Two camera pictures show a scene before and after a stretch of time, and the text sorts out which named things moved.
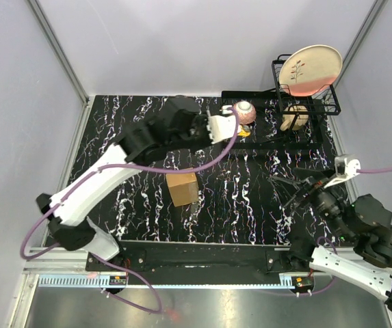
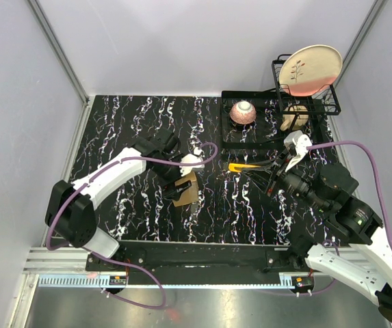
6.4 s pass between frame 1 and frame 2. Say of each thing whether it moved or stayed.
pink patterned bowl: stayed
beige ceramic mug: stayed
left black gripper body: moved
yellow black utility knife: moved
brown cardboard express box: stayed
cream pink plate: stayed
